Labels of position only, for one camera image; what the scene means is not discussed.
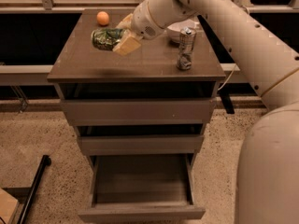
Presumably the orange fruit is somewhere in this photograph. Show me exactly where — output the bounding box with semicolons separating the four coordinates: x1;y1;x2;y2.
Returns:
96;11;109;26

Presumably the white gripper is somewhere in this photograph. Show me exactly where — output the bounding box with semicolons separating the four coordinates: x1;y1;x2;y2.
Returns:
113;0;164;56

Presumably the wooden box bottom left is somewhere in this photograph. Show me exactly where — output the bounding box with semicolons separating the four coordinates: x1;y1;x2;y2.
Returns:
0;189;19;224

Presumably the green soda can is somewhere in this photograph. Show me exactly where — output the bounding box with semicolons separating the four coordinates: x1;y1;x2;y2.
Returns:
91;28;125;51

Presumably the grey top drawer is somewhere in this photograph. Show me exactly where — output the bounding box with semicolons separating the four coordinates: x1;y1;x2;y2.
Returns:
61;99;216;126

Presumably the grey open bottom drawer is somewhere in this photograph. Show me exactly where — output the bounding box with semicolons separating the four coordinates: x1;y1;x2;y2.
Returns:
78;154;205;224

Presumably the grey middle drawer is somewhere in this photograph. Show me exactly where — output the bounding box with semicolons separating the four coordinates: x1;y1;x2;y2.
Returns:
78;135;204;156

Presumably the silver energy drink can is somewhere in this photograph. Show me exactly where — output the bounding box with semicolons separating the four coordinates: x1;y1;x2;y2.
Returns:
177;27;196;70

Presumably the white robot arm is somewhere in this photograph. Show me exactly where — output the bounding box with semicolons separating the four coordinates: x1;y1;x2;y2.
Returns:
119;0;299;224

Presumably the white bowl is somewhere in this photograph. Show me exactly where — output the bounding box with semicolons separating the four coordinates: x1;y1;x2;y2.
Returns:
166;19;199;43

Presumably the grey drawer cabinet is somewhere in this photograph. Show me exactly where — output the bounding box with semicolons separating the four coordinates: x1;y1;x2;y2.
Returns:
48;10;224;165

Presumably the white cable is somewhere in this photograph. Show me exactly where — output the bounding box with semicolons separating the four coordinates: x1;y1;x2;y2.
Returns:
217;63;238;91

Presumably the black table leg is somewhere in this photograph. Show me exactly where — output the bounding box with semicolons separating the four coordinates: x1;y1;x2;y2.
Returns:
218;88;235;114

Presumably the black pole on floor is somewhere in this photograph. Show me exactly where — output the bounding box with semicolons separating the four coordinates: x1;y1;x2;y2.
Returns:
17;155;51;224

